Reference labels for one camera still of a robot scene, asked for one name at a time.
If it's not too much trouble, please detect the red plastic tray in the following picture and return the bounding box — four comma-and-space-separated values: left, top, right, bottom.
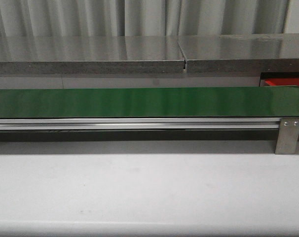
263, 78, 299, 87

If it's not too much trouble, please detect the green conveyor belt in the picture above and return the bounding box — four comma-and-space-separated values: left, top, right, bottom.
0, 86, 299, 119

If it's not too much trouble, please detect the grey stone shelf right slab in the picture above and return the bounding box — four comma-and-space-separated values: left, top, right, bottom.
178, 34, 299, 73

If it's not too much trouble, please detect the grey stone shelf slab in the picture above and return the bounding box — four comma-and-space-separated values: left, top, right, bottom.
0, 36, 185, 75
178, 34, 299, 73

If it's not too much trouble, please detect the grey stone shelf left slab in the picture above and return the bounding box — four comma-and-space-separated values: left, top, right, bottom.
0, 36, 185, 75

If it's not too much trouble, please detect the white pleated curtain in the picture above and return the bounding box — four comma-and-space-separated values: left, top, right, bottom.
0, 0, 289, 37

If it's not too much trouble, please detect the steel conveyor support bracket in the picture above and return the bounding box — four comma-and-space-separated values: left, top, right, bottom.
275, 118, 299, 155

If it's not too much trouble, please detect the aluminium conveyor side rail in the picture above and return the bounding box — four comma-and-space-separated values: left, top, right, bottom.
0, 117, 281, 131

